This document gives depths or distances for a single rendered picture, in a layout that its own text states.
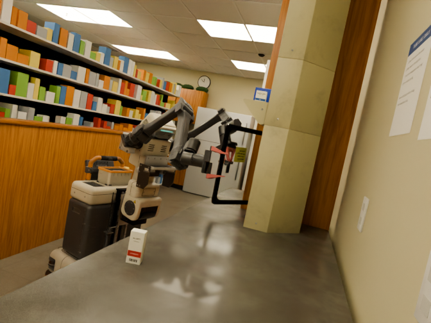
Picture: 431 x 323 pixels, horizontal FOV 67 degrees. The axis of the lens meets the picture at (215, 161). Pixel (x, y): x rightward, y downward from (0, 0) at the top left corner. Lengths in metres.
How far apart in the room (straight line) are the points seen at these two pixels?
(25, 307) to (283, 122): 1.13
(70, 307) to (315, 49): 1.30
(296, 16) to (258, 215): 0.88
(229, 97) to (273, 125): 5.86
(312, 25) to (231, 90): 5.85
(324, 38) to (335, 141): 0.54
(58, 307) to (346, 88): 1.58
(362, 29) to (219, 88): 5.67
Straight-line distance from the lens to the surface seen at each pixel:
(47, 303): 0.77
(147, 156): 2.18
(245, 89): 7.25
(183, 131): 1.62
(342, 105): 1.84
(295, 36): 1.53
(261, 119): 1.47
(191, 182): 6.77
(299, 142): 1.50
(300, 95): 1.48
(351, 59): 1.89
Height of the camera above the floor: 1.33
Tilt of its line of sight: 5 degrees down
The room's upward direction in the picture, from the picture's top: 11 degrees clockwise
